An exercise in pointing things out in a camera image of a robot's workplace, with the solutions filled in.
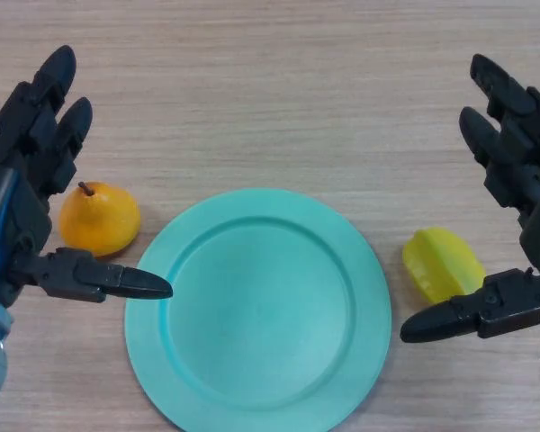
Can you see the orange pear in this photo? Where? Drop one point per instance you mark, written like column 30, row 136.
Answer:
column 101, row 220

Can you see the yellow starfruit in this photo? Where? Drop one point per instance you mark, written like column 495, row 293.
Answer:
column 441, row 261

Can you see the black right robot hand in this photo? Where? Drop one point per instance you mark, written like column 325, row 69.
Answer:
column 528, row 148

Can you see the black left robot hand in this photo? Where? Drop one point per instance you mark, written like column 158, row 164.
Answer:
column 13, row 211

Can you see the green round plate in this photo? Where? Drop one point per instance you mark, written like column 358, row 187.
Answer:
column 261, row 315

